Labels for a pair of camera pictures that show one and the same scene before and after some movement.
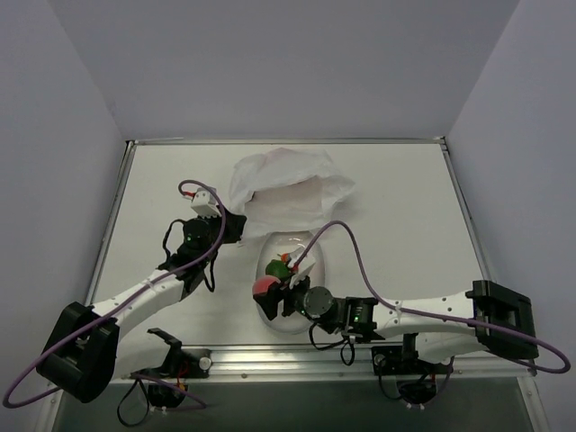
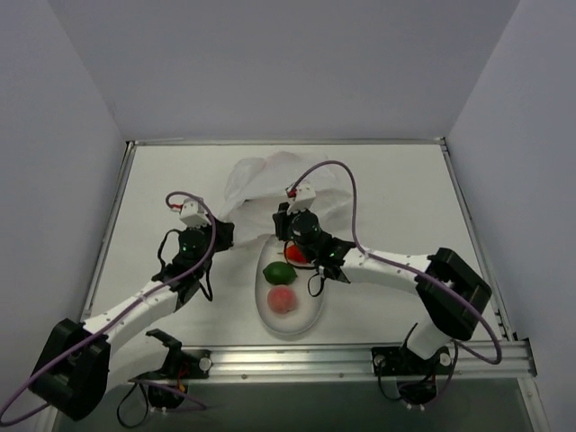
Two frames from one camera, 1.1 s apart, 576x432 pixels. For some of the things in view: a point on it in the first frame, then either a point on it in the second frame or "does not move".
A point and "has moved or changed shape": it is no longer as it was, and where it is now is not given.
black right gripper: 284,301 to 280,222
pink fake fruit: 261,284 has moved or changed shape
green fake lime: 279,269 does not move
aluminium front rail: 342,364 does not move
